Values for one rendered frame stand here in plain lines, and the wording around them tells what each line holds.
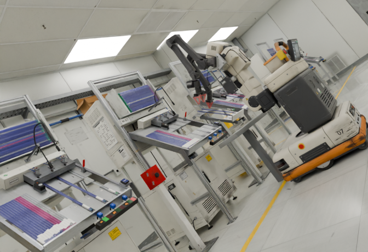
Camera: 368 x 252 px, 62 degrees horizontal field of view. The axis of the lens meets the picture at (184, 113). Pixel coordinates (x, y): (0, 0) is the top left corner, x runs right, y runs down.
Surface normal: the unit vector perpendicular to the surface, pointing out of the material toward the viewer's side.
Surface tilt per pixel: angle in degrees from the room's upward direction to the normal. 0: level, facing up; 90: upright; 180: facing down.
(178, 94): 90
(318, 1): 90
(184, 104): 90
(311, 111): 90
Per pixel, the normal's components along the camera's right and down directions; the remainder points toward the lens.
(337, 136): -0.50, 0.23
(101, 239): 0.62, -0.53
